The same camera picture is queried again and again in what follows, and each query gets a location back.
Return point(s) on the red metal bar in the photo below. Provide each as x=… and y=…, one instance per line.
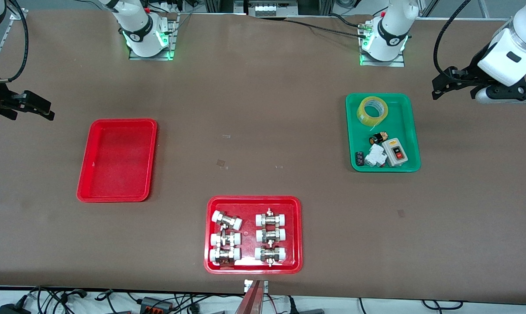
x=250, y=301

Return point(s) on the grey push-button switch box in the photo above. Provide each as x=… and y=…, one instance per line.
x=396, y=151

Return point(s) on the white circuit breaker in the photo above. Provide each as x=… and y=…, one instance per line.
x=375, y=156

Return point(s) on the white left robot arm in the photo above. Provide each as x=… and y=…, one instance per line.
x=389, y=39

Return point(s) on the black round coil component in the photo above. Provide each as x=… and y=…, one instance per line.
x=377, y=138

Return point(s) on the black power adapter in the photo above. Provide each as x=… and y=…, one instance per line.
x=12, y=308

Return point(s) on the white power strip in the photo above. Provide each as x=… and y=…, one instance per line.
x=267, y=8

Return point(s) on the yellow packing tape roll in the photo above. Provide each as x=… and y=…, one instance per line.
x=372, y=111

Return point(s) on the empty-style large red tray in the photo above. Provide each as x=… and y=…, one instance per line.
x=116, y=161

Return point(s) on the tilted white-capped metal pipe fitting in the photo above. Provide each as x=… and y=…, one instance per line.
x=226, y=220

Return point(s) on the small black rocker switch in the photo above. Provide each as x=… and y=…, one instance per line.
x=359, y=157

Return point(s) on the green plastic tray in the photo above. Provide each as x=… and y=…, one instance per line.
x=402, y=117

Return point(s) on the red tray with fittings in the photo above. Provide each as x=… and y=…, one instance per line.
x=249, y=235

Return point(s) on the silver metal bracket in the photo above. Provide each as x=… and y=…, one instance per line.
x=247, y=285

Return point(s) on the aluminium arm base plate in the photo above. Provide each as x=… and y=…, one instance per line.
x=396, y=62
x=172, y=41

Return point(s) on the black orange connector box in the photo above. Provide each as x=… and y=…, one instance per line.
x=156, y=304

